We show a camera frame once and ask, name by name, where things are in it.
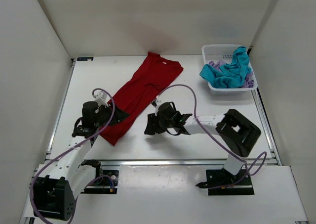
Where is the red t-shirt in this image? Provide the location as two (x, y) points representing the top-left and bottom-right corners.
(100, 52), (183, 146)

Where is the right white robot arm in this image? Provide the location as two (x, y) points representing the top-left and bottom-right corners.
(144, 99), (261, 176)

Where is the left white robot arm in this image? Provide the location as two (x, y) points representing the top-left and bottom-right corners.
(30, 101), (129, 221)

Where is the dark label sticker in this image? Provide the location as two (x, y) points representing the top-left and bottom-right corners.
(77, 57), (94, 61)

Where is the teal t-shirt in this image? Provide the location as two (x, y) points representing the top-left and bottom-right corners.
(199, 46), (250, 89)

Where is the white plastic basket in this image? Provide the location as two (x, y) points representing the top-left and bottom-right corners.
(199, 44), (258, 95)

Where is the lavender t-shirt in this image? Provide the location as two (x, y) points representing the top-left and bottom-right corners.
(207, 59), (256, 89)

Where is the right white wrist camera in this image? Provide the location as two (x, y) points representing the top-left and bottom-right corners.
(152, 97), (162, 110)

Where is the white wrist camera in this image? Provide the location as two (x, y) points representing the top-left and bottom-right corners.
(94, 91), (108, 107)
(152, 97), (162, 110)

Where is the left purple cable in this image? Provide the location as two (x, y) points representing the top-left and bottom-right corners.
(29, 88), (116, 222)

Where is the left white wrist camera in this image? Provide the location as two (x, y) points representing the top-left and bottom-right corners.
(94, 91), (108, 107)

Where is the aluminium front rail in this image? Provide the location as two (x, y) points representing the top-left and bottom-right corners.
(100, 159), (226, 166)

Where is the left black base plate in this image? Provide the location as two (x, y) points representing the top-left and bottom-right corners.
(82, 166), (119, 194)

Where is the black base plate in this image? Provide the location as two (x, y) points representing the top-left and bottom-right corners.
(82, 166), (119, 194)
(206, 169), (254, 196)

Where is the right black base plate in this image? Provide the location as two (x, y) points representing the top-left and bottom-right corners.
(206, 169), (254, 196)

